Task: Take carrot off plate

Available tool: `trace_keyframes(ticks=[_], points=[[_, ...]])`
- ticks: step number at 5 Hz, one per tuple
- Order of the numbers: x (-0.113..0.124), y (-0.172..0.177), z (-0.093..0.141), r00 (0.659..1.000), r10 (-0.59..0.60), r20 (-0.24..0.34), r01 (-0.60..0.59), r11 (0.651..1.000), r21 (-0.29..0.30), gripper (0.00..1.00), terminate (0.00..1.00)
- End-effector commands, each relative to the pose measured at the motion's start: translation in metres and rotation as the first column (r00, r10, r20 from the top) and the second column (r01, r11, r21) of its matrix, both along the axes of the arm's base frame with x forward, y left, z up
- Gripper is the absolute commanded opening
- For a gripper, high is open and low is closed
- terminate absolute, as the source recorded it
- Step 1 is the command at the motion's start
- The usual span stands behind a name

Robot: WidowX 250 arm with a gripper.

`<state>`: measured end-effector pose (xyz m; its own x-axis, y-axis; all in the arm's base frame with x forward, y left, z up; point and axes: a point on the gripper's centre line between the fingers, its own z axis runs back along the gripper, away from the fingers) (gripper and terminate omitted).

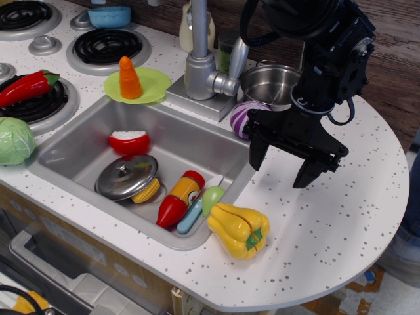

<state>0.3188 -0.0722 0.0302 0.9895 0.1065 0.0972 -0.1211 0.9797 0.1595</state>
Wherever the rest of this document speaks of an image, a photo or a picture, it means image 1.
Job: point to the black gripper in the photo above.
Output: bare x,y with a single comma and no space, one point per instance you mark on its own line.
299,131

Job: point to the orange toy carrot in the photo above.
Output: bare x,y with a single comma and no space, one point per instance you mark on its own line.
129,82

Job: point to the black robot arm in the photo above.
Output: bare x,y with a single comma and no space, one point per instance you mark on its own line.
338,42

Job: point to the light green plate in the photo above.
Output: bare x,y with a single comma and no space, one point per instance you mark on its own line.
154,84

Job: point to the purple striped toy onion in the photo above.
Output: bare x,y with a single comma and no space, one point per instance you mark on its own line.
239,117

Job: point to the stainless steel pot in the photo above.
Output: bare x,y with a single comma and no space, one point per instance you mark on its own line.
269,83

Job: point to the green toy fruit half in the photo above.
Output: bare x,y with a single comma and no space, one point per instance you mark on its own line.
211,196

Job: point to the yellow toy bell pepper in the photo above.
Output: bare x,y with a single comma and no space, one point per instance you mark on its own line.
241,231

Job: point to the silver toy faucet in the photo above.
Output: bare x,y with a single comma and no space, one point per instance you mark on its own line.
203,89

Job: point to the red yellow ketchup bottle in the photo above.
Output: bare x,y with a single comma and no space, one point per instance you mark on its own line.
176,203

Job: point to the silver sink basin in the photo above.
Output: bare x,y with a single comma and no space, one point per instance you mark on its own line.
74,156

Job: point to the yellow toy corn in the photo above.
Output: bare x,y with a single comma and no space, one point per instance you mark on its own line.
147,193

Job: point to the green spice jar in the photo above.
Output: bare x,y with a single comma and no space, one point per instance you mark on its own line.
226,41

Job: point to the steel pot lid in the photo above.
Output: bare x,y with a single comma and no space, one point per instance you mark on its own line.
126,177

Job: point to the cream toy bottle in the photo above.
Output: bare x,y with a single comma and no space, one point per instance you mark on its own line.
185,32

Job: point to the red bowl with rice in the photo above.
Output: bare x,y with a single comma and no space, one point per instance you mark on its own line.
129,142

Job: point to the back right stove burner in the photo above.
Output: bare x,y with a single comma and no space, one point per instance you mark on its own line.
99,51

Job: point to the stove burner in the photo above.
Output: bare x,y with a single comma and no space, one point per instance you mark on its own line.
99,51
23,20
48,111

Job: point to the blue toy bowl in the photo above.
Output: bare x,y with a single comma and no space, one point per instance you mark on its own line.
110,17

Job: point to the front stove burner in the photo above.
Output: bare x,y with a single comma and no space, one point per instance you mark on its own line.
48,111

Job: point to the silver stove knob back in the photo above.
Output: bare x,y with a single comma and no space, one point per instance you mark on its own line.
82,23

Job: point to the silver stove knob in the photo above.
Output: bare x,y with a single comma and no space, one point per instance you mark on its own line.
44,45
82,23
7,71

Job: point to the red toy chili pepper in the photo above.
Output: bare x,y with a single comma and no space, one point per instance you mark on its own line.
29,86

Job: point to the green toy cabbage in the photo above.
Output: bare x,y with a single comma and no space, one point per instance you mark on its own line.
17,141

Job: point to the silver stove knob left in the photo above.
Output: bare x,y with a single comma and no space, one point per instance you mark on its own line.
7,71

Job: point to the back left stove burner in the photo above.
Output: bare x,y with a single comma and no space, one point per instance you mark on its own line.
23,20

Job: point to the yellow object bottom left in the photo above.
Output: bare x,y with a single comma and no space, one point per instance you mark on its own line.
24,306

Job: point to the blue handled toy knife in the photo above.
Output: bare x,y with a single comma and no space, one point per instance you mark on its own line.
195,210

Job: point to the oven door handle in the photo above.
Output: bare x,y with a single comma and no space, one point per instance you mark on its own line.
67,285

